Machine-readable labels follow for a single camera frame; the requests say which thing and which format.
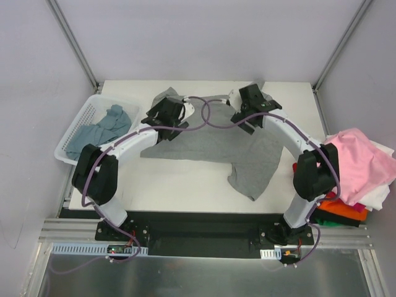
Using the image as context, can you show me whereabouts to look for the right cable duct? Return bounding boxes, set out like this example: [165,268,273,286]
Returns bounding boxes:
[260,247,282,260]

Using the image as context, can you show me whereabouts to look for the left cable duct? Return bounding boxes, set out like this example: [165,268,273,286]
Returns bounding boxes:
[51,243,149,257]

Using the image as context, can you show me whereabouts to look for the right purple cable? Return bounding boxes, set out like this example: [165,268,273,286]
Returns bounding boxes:
[201,97,342,270]

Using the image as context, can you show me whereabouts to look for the purple cable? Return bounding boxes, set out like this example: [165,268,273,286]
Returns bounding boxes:
[201,97,342,270]
[46,96,213,275]

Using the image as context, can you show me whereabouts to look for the aluminium front rail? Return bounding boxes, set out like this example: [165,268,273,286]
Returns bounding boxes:
[39,218,374,249]

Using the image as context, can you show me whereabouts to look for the grey t-shirt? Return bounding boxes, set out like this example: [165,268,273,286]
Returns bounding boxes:
[140,95,283,201]

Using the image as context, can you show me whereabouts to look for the aluminium frame post left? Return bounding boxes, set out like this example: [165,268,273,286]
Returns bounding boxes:
[46,0,103,93]

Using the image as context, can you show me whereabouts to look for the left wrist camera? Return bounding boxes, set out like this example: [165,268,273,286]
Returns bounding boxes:
[181,97,195,122]

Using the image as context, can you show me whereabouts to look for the orange t-shirt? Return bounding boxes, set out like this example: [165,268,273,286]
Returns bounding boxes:
[318,199,369,222]

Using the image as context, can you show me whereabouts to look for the black t-shirt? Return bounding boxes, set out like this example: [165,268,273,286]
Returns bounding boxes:
[309,207,361,228]

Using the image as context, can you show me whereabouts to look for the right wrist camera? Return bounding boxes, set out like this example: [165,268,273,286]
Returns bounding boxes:
[222,89,242,110]

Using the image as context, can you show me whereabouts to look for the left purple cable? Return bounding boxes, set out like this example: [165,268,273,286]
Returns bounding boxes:
[46,96,213,275]

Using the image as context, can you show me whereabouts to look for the cable duct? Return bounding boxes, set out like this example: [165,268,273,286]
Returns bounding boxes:
[51,243,149,257]
[260,247,282,260]

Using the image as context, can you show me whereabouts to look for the green t-shirt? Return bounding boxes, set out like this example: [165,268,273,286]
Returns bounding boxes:
[312,218,342,228]

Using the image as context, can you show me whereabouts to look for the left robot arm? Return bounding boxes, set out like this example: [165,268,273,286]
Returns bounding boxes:
[72,97,195,241]

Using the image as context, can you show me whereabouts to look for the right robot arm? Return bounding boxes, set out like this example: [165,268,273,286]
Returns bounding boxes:
[231,84,340,244]

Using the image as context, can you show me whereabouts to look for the aluminium frame post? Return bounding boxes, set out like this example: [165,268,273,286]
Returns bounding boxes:
[312,0,374,94]
[46,0,103,93]

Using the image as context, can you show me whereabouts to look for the white t-shirt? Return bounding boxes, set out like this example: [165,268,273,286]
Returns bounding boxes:
[359,141,395,211]

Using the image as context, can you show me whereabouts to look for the white plastic laundry basket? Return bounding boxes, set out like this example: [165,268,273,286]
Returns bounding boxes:
[54,94,143,166]

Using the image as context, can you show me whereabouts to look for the pink t-shirt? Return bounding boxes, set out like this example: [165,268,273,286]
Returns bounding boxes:
[324,128,395,206]

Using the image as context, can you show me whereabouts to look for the magenta t-shirt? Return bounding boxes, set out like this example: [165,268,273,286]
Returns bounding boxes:
[326,191,366,213]

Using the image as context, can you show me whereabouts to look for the aluminium frame post right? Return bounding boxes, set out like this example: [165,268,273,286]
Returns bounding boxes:
[312,0,374,94]

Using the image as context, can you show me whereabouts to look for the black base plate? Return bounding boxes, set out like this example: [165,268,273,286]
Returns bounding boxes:
[95,211,314,259]

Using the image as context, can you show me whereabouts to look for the blue-grey t-shirt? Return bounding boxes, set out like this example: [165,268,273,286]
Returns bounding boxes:
[66,105,132,160]

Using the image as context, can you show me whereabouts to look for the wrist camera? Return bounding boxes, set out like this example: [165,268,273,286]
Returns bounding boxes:
[222,89,242,110]
[181,97,195,122]

